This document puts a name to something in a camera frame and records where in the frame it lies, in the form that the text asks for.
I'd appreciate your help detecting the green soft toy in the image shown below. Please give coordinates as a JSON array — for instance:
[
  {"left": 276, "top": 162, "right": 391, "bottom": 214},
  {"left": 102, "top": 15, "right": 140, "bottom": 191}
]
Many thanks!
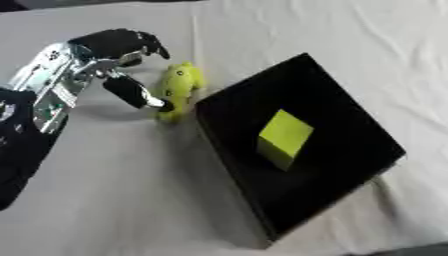
[{"left": 154, "top": 61, "right": 207, "bottom": 124}]

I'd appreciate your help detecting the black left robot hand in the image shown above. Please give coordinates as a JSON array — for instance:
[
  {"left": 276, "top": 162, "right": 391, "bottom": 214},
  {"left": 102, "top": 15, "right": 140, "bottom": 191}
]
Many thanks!
[{"left": 66, "top": 28, "right": 177, "bottom": 113}]

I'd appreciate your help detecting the yellow-green block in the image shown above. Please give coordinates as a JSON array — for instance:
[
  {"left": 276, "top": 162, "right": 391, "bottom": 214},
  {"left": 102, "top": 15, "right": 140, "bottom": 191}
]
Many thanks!
[{"left": 255, "top": 108, "right": 315, "bottom": 172}]

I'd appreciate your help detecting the black open box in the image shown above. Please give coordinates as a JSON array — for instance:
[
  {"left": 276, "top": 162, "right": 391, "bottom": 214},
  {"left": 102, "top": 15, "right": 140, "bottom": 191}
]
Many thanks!
[{"left": 194, "top": 52, "right": 408, "bottom": 242}]

